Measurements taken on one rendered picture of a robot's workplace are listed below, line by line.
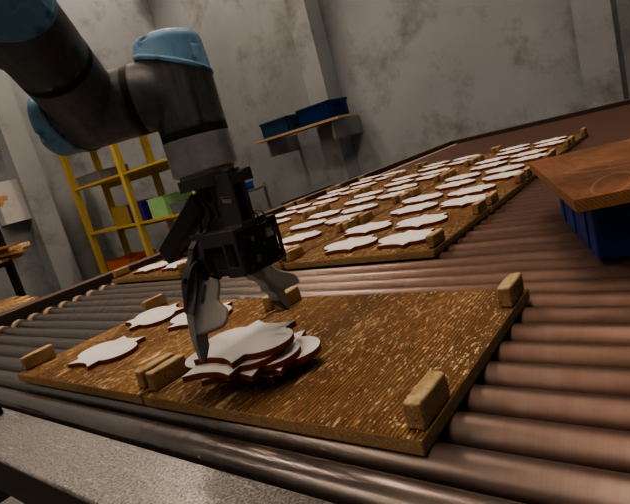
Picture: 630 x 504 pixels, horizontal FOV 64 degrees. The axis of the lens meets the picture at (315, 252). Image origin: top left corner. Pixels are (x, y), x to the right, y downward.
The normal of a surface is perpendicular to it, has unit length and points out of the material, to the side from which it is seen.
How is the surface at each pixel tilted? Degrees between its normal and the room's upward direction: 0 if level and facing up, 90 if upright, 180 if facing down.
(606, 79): 90
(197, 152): 90
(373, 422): 0
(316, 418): 0
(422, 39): 90
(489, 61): 90
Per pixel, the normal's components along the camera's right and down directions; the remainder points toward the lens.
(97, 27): 0.75, -0.07
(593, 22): -0.61, 0.32
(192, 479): -0.26, -0.95
